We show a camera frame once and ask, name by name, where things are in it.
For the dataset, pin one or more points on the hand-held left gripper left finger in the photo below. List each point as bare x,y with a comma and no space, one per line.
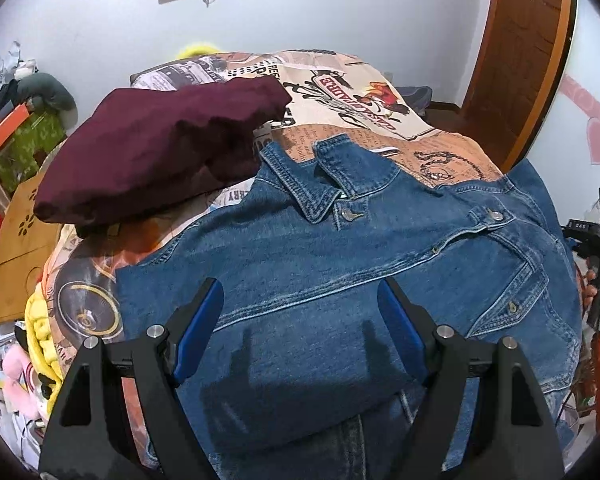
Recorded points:
200,332

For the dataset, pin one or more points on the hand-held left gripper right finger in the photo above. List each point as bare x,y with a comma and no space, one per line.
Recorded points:
400,327

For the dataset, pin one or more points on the blue denim jacket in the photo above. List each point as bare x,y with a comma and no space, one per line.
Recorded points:
305,260

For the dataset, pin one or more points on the yellow knitted blanket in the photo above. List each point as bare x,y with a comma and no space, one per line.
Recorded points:
40,335

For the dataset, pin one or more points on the pink plush toy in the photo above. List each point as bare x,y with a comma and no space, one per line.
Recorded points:
17,370

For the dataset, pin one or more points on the maroon garment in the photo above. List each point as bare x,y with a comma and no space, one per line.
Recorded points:
155,145

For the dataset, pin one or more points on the cardboard box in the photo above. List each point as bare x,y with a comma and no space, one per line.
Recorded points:
22,240

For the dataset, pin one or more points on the heap of floor clutter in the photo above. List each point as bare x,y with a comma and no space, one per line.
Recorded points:
10,430

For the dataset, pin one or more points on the brown wooden door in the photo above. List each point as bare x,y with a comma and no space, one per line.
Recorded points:
520,35

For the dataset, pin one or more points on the dark grey cloth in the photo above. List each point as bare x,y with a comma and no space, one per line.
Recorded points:
416,96

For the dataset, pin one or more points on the newspaper printed blanket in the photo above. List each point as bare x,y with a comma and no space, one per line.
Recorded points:
355,95

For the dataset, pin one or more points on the green patterned box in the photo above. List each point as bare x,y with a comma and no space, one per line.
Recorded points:
27,152

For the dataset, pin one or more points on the orange box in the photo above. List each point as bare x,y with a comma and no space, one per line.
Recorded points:
7,127

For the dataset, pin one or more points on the grey plush cushion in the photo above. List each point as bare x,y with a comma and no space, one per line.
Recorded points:
47,87

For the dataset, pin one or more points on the pile of assorted clutter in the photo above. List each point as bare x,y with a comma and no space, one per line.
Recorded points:
5,75

